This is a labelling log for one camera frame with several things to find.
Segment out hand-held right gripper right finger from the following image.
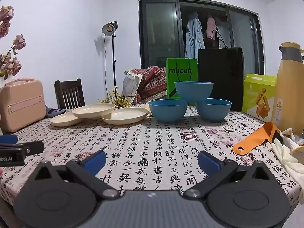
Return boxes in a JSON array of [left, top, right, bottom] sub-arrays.
[[183, 151, 279, 200]]

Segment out dark sliding glass door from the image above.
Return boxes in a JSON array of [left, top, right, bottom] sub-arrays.
[[138, 0, 265, 75]]

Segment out green paper bag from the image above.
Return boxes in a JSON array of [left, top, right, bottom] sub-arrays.
[[166, 58, 199, 99]]

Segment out purple grey cloth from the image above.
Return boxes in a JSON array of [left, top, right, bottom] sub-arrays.
[[45, 106, 67, 119]]

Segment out yellow thermos jug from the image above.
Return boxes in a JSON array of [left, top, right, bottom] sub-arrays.
[[271, 42, 304, 139]]

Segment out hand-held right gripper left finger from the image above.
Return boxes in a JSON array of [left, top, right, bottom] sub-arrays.
[[25, 150, 121, 200]]

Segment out yellow flower branch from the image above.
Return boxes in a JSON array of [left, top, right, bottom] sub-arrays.
[[98, 87, 137, 107]]

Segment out hanging white garment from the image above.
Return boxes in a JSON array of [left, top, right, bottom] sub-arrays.
[[217, 24, 232, 49]]

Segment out yellow-green snack box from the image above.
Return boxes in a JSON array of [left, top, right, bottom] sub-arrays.
[[242, 74, 278, 121]]

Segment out dried pink flowers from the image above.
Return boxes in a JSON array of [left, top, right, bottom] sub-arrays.
[[0, 5, 26, 80]]

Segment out blue bowl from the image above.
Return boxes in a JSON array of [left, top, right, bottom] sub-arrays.
[[174, 81, 214, 103], [149, 99, 188, 124], [196, 98, 232, 122]]

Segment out pink suitcase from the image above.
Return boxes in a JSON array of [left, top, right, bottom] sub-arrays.
[[0, 78, 47, 133]]

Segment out grey quilted lace cushion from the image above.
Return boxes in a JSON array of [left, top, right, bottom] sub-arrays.
[[122, 71, 143, 98]]

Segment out studio light on stand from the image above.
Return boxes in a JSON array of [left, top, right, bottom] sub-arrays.
[[102, 21, 118, 93]]

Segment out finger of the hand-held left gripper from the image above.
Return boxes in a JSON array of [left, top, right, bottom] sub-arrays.
[[0, 135, 18, 145], [0, 141, 45, 156]]

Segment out hanging blue shirt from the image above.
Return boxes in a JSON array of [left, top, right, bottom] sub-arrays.
[[185, 12, 205, 59]]

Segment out hanging pink garment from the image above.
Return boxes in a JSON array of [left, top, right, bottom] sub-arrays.
[[206, 17, 217, 40]]

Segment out cream plate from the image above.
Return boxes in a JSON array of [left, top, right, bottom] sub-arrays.
[[72, 103, 116, 119], [102, 107, 150, 125], [50, 112, 83, 127]]

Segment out white gloves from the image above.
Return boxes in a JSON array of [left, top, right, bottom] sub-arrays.
[[271, 128, 304, 205]]

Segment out dark wooden chair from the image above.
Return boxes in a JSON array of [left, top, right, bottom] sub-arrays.
[[54, 78, 85, 110]]

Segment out black paper bag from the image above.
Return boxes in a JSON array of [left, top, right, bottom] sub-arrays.
[[198, 30, 245, 112]]

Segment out calligraphy print tablecloth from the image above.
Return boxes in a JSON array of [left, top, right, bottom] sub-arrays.
[[0, 106, 304, 206]]

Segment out orange pouch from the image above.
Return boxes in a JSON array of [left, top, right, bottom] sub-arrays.
[[232, 122, 281, 156]]

